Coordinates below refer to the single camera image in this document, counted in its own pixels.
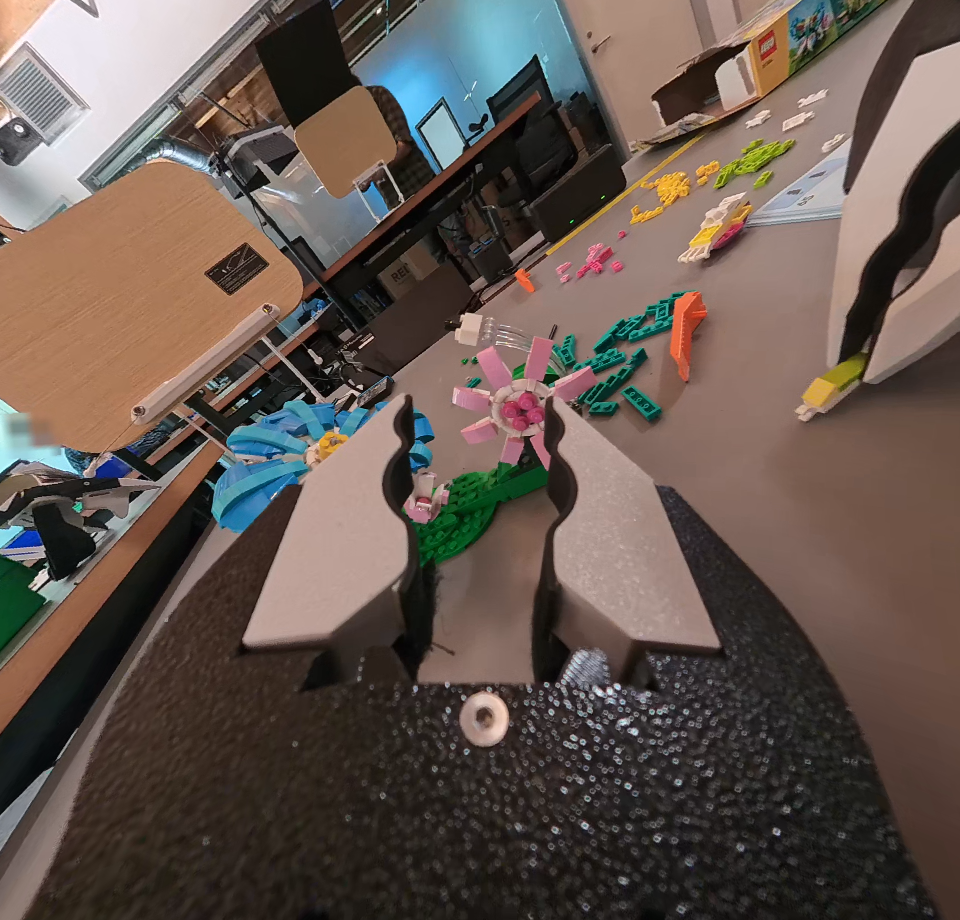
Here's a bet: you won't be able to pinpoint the rounded wooden board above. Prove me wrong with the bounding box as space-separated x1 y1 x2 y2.
294 84 395 200

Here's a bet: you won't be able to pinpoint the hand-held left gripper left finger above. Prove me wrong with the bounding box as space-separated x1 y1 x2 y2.
240 394 440 689

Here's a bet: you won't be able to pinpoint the white yellow pink lego build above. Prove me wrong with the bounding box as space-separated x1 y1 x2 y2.
677 193 755 265

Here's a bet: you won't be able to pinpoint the dark grey equipment case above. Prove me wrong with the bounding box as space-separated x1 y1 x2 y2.
360 260 511 389

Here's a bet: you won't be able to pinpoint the pink lego flower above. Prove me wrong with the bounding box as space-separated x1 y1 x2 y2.
450 334 579 465

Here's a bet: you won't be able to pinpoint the long wooden desk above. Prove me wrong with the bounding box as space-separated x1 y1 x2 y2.
318 94 543 314

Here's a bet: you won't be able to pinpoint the beige door with handle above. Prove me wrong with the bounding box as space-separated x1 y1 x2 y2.
551 0 740 160

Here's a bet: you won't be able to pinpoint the pile of teal lego pieces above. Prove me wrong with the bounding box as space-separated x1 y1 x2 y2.
551 290 687 422

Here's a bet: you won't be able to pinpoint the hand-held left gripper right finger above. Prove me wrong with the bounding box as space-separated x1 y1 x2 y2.
531 395 723 687

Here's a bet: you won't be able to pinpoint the wall air vent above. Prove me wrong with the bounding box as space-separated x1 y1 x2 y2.
0 43 91 145

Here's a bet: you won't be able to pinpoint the pile of lime lego pieces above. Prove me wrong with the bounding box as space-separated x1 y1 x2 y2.
712 138 796 190

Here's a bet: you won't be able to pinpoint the black office chair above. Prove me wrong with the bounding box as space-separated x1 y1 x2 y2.
486 54 579 186

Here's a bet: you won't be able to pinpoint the scattered white lego pieces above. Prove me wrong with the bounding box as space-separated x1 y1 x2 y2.
744 89 849 152

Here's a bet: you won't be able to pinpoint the white screen monitor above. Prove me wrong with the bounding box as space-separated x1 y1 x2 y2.
416 99 462 167

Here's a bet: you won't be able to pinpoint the black square panel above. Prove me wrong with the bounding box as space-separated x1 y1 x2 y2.
255 0 354 130

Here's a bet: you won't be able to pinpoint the pile of yellow lego pieces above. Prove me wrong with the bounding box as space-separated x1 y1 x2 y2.
628 161 721 225

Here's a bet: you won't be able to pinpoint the silver air duct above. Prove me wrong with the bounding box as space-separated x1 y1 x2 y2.
78 136 226 190

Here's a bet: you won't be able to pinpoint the yellow tape strip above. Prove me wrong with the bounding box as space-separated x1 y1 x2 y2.
546 134 708 256

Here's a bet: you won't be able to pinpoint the cardboard box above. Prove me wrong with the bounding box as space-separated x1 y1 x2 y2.
375 249 451 306

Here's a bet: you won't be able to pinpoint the blue lego flower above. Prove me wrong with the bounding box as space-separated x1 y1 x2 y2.
211 399 436 535

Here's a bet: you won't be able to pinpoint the lego instruction booklet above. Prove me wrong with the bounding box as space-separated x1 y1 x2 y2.
746 136 856 225

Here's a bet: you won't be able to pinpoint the white clear lego piece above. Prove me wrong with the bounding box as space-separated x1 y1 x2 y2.
446 311 560 351

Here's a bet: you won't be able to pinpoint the green lego base plate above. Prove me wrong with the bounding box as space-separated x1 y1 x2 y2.
405 459 552 569

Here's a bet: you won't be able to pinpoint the lime yellow lego piece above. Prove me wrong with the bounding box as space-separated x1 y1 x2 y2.
795 350 875 422

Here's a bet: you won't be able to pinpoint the pile of pink lego pieces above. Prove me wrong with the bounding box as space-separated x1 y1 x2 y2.
555 230 627 282

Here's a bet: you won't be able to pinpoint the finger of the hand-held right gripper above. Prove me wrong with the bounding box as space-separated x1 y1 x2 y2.
855 219 960 385
827 41 960 372

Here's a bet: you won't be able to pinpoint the black power station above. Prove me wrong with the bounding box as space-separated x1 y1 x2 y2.
528 144 627 242

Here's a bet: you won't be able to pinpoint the wooden side desk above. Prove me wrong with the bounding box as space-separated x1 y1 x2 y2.
0 440 226 734

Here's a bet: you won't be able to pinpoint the colourful lego box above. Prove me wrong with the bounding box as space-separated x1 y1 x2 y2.
651 0 935 126

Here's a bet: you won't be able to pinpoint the black and white device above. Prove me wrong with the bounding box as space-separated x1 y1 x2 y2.
0 463 162 584

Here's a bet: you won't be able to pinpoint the clear acrylic stand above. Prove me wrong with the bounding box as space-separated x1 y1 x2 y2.
352 159 399 220

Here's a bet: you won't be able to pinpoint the small pink lego bud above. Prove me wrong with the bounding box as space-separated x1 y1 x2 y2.
405 470 451 524

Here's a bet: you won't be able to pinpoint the black power adapter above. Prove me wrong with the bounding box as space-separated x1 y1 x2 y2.
330 365 395 411

